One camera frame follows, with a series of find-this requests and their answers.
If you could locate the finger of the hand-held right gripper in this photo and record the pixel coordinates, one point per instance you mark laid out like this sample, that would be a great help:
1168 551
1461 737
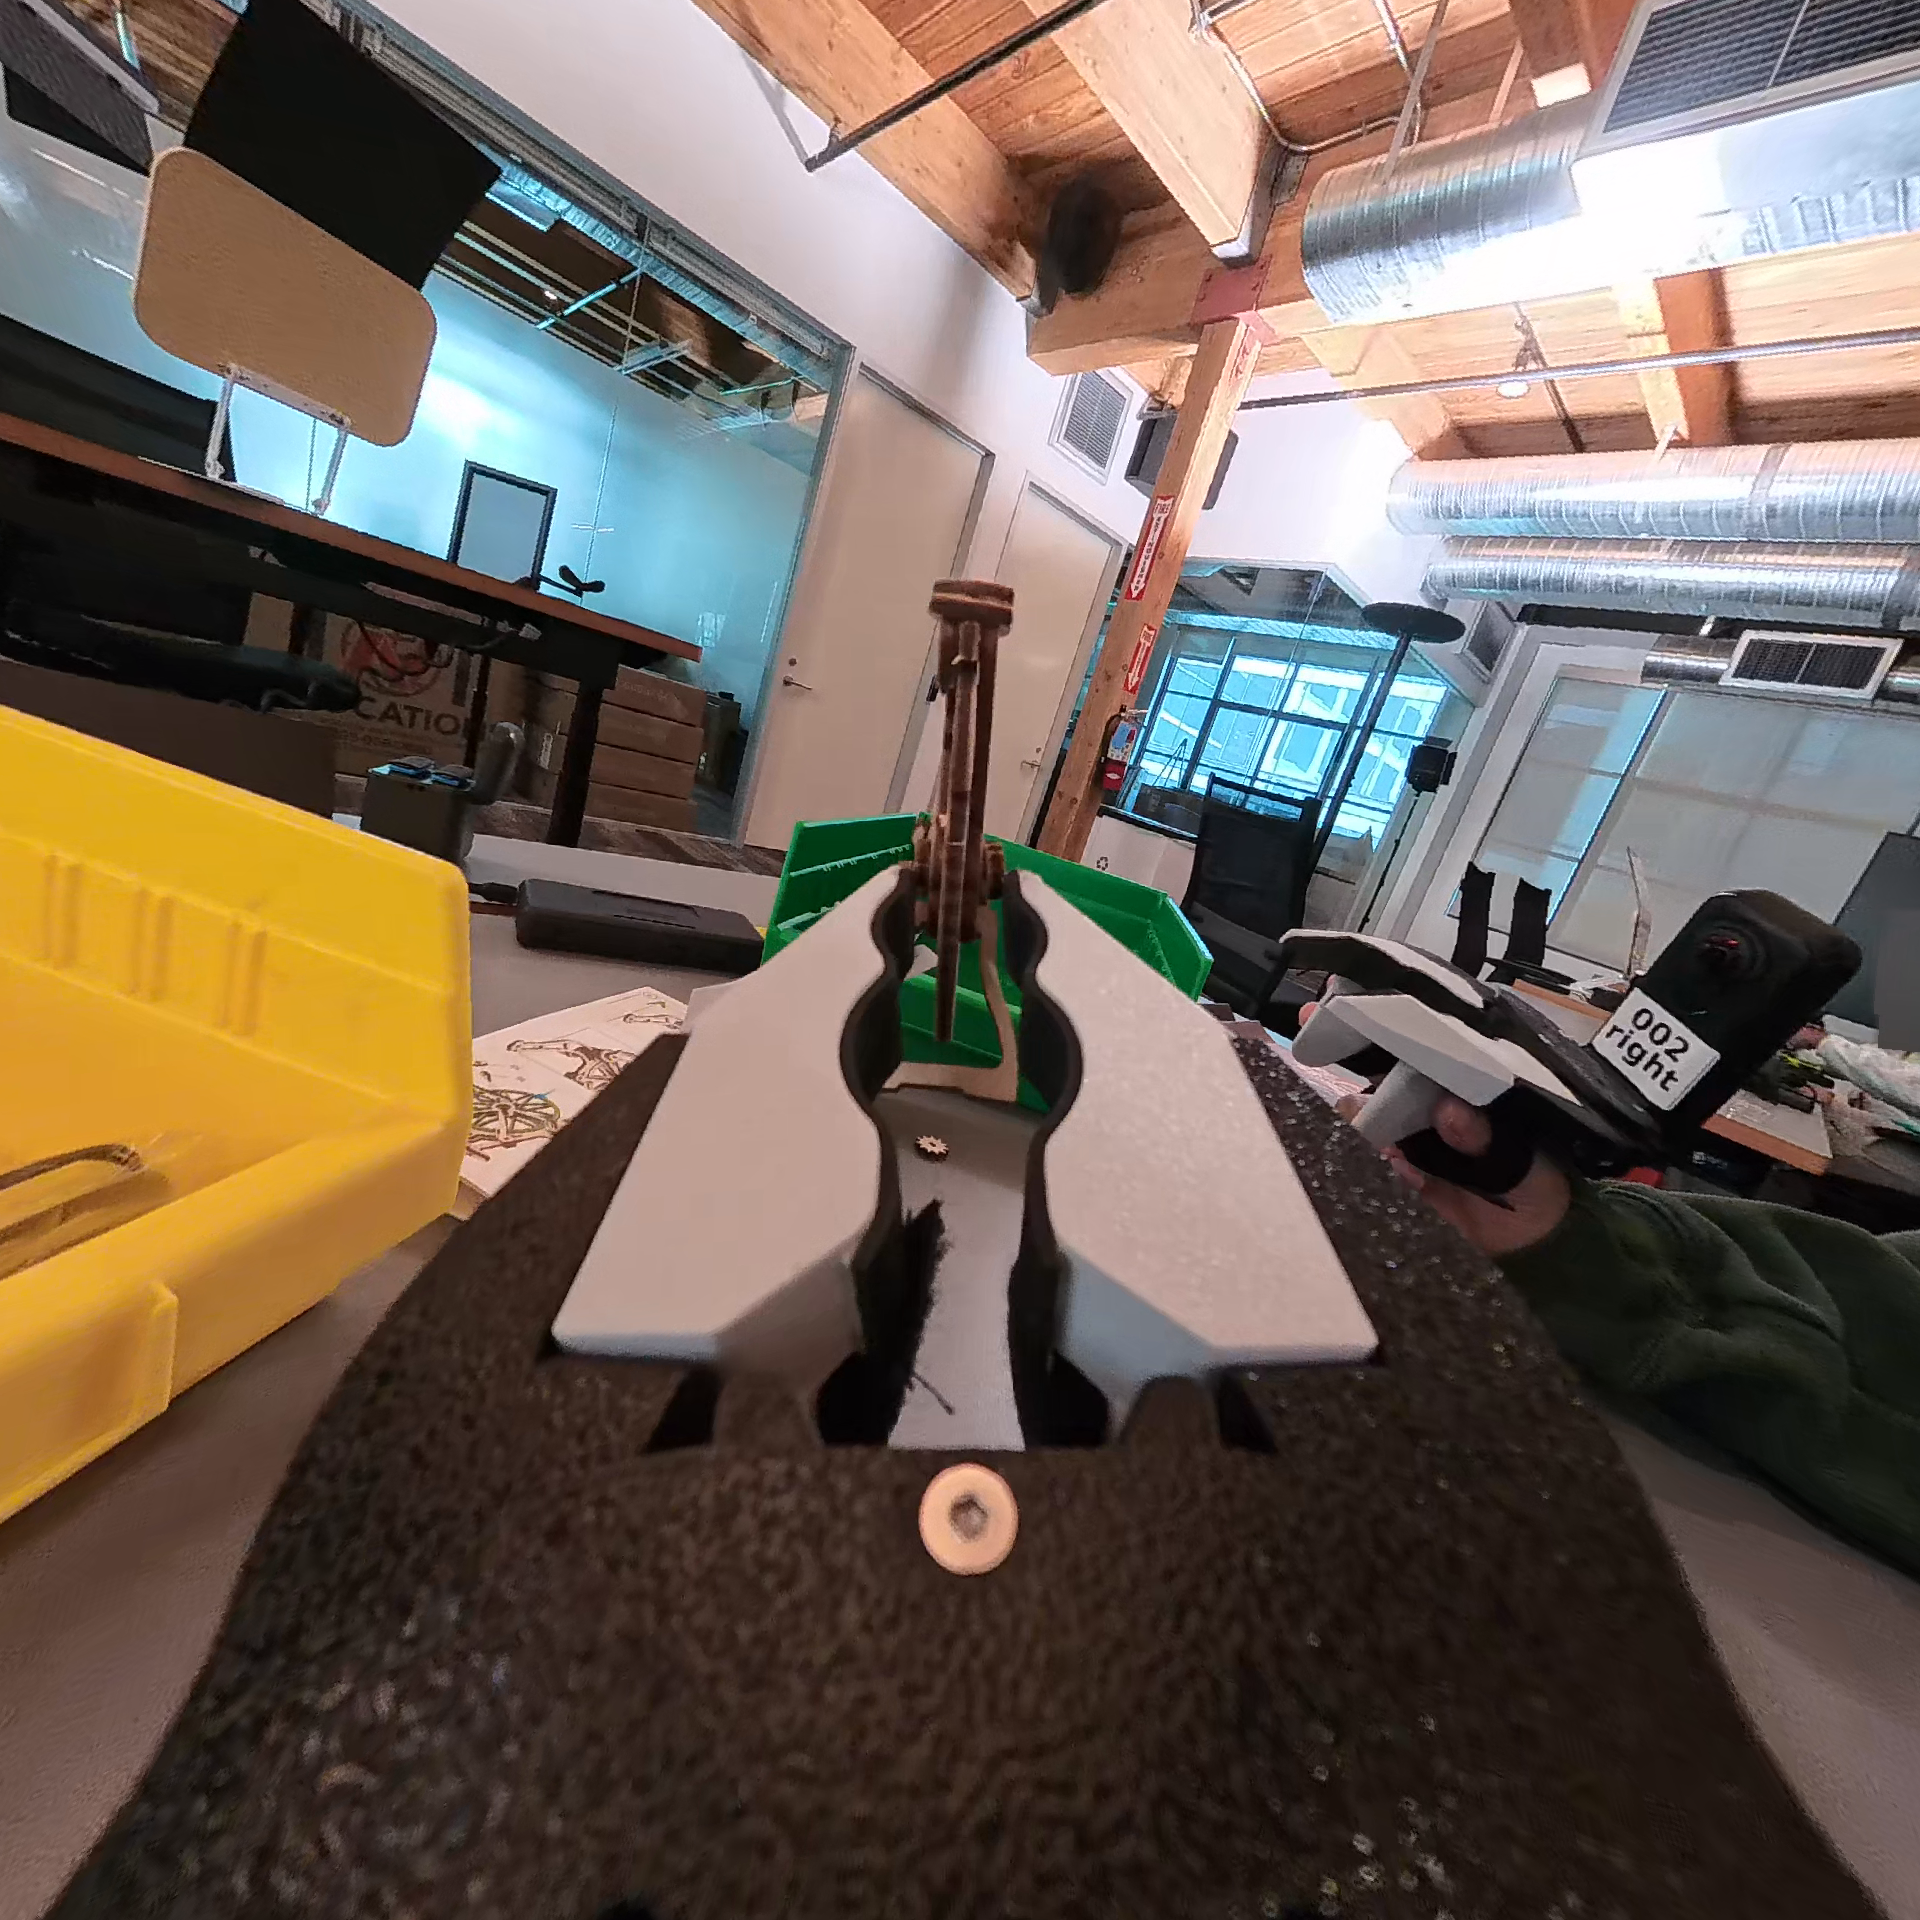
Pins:
1411 1043
1411 975

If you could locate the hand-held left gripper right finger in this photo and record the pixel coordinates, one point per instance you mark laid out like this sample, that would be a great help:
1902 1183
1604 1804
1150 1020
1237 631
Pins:
1201 1185

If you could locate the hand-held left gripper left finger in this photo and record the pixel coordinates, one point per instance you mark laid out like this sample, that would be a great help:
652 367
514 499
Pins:
721 1171

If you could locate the bicycle instruction booklet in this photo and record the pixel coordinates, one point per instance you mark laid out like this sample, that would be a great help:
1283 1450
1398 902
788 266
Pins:
540 1079

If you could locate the wooden model bicycle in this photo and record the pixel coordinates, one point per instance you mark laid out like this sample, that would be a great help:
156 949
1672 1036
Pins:
960 839

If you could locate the person's right forearm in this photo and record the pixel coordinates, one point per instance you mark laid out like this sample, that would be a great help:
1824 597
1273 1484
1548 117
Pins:
1723 1319

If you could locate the person's right hand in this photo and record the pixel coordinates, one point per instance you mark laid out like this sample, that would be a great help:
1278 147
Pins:
1499 1223

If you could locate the black office chair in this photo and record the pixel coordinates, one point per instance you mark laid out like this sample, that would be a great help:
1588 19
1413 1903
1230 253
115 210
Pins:
1253 869

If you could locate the black case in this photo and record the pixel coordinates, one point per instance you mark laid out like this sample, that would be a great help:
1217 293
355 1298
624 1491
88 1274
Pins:
628 923

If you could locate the green plastic bin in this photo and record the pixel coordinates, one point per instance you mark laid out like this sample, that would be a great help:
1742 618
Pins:
1124 932

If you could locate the black floor lamp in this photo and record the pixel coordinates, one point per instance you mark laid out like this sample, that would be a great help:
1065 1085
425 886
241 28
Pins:
1411 618

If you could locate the red fire extinguisher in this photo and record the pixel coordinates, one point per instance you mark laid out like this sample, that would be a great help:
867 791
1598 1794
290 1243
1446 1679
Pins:
1114 751

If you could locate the stack of cardboard boxes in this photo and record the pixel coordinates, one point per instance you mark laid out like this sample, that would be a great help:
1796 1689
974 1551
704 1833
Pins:
645 751

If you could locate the small grey device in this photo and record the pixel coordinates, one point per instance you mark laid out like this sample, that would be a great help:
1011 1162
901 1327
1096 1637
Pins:
420 820

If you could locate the white door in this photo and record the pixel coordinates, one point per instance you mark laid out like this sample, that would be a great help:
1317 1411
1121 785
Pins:
868 630
1058 662

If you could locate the yellow plastic bin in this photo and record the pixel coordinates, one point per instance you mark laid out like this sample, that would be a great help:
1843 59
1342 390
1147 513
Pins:
224 975

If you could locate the printed cardboard box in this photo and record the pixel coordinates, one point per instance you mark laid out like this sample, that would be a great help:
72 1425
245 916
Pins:
405 722

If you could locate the black box speaker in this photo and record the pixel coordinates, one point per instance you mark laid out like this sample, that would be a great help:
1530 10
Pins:
1154 452

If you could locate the bag of wooden parts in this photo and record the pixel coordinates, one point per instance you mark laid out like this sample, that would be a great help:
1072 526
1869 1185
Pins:
76 1185

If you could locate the black framed board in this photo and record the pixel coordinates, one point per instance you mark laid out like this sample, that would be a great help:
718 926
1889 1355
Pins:
504 524

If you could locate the brown wooden table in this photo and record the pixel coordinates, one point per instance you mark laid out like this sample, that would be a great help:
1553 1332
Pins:
376 548

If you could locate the round black speaker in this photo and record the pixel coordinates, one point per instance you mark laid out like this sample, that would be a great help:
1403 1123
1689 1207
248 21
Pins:
1078 242

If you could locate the ceiling air vent unit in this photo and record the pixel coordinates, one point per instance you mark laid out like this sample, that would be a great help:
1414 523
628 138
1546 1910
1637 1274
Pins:
1756 60

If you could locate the beige rounded panel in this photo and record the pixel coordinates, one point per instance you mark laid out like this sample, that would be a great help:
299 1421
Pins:
269 301

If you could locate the black square panel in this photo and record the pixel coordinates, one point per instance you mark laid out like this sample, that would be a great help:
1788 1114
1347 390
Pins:
346 119

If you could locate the silver air duct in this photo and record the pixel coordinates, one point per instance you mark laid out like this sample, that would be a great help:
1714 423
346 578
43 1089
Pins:
1681 582
1424 226
1650 493

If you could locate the wooden support post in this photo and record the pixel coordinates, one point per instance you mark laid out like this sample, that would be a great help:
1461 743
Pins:
1154 601

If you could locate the white wall vent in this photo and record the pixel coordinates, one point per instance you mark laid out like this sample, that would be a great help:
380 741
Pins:
1096 422

